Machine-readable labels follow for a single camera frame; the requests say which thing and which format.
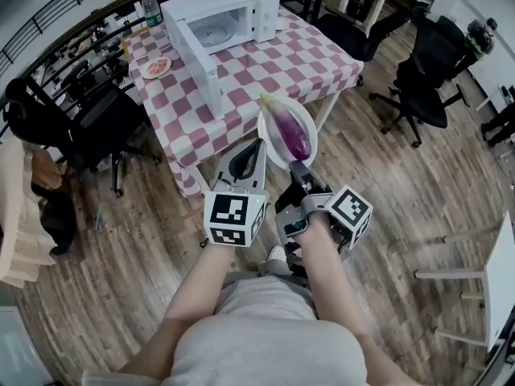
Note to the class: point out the white cabinet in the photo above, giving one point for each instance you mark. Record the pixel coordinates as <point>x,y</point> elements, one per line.
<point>16,348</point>

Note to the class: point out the person's left forearm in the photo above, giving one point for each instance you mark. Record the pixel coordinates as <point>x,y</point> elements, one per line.
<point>201,288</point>

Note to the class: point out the person's grey shirt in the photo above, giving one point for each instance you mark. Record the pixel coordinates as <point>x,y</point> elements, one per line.
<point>261,336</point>

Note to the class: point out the person's grey shorts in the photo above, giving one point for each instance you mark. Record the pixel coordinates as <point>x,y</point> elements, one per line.
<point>277,269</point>

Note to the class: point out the white side table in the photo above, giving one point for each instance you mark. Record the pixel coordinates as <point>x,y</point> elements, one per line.
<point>501,288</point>

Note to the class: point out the pink white checkered tablecloth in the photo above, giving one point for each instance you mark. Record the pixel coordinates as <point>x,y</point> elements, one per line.
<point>281,62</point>

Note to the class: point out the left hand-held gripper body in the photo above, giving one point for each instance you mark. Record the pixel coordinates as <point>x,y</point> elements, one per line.
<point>225,211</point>

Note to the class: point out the person's dark shoe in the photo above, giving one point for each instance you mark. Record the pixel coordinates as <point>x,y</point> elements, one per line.
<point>295,264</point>

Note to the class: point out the white round plate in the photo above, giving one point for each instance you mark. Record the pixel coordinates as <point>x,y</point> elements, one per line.
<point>307,121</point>

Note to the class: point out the black mesh office chair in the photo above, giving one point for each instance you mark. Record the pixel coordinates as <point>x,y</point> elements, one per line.
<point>104,123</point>

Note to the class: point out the person's right forearm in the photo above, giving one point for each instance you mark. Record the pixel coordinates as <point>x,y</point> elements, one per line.
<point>326,276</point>

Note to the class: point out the small plate with food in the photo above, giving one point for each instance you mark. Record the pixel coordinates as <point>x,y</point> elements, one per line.
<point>155,68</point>

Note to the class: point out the purple eggplant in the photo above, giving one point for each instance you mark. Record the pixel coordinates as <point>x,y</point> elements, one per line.
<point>289,129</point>

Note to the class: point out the blue stick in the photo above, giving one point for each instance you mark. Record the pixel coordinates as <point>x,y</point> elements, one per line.
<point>97,217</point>

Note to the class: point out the black helmet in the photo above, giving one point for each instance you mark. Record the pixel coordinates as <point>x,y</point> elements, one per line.
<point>479,36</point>

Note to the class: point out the clear plastic water bottle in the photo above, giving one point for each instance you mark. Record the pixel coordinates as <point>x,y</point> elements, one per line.
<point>151,8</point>

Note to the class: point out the white microwave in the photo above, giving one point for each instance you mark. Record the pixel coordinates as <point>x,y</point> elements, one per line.
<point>209,2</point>

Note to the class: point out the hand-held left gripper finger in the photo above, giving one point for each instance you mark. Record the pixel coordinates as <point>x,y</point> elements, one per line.
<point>235,161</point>
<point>260,167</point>

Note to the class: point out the beige cloth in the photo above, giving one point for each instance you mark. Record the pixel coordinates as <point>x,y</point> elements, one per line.
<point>20,215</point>

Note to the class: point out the person's white shoe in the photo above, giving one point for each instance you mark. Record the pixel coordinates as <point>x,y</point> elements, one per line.
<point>277,253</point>

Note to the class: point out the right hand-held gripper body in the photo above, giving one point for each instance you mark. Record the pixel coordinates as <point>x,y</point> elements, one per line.
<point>350,211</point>

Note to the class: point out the black bag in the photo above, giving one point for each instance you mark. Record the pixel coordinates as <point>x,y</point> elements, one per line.
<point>60,219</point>

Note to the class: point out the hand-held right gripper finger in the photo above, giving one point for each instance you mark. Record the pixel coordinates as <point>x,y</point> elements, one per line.
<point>305,177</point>

